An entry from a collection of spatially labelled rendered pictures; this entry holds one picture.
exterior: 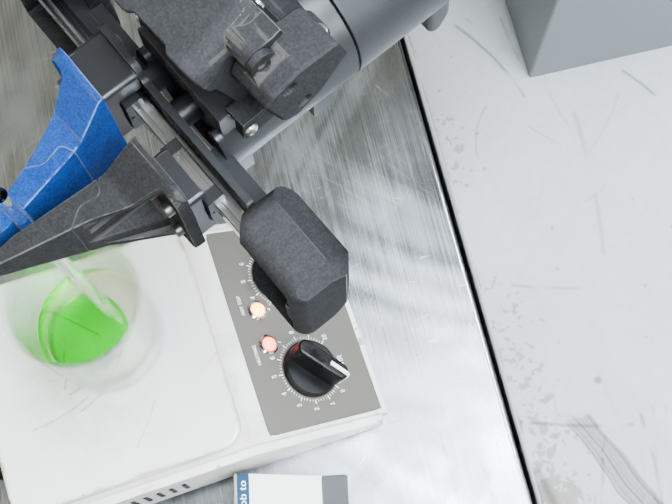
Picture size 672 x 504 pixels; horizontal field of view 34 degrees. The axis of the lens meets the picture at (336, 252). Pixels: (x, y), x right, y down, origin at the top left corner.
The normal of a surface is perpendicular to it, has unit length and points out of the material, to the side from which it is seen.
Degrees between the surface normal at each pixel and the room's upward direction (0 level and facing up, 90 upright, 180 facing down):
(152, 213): 40
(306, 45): 8
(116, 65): 1
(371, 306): 0
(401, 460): 0
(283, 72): 19
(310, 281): 45
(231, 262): 30
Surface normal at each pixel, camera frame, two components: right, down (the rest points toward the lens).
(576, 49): 0.23, 0.93
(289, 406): 0.46, -0.40
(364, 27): 0.53, 0.47
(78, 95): -0.55, 0.24
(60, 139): -0.15, -0.16
